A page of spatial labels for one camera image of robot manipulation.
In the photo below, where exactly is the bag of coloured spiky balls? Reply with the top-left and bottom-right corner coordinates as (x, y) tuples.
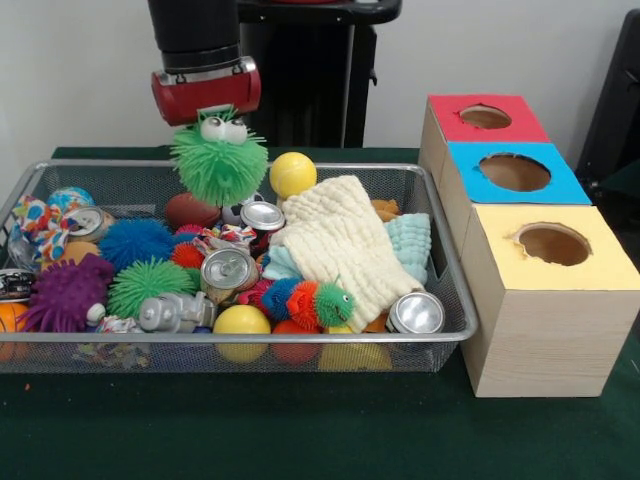
(240, 278), (356, 332)

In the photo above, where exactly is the cream knitted cloth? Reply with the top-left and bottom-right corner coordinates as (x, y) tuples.
(269, 175), (427, 333)

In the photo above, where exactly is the purple spiky ball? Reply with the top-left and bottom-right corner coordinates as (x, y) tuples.
(17, 253), (117, 334)

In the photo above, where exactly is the clear mesh bin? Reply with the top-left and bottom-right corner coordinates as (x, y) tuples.
(0, 158), (478, 374)

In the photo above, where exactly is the mint green cloth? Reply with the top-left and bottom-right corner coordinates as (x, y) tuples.
(261, 212), (434, 286)

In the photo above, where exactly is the red silver soda can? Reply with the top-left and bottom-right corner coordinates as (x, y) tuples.
(386, 291), (447, 337)

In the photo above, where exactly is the blue spiky ball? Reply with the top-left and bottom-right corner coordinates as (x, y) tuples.
(98, 217), (177, 272)

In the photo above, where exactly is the green spiky ball with eyes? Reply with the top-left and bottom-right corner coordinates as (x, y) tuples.
(169, 106), (270, 208)

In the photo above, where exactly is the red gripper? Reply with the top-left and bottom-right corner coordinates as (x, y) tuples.
(151, 56), (263, 128)

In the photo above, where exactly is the yellow ball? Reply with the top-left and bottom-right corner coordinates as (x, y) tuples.
(212, 305), (273, 364)
(268, 152), (318, 200)

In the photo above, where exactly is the wooden box with three holes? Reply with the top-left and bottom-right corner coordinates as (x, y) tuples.
(419, 95), (640, 399)

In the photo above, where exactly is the plain green spiky ball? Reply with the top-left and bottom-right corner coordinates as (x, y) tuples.
(106, 258), (199, 322)

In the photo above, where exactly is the red black can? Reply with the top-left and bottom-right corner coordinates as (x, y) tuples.
(240, 201), (287, 253)

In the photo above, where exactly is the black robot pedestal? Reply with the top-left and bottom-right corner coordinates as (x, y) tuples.
(235, 0), (403, 149)

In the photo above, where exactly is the brown toy football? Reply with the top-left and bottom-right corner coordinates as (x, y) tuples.
(164, 193), (224, 232)

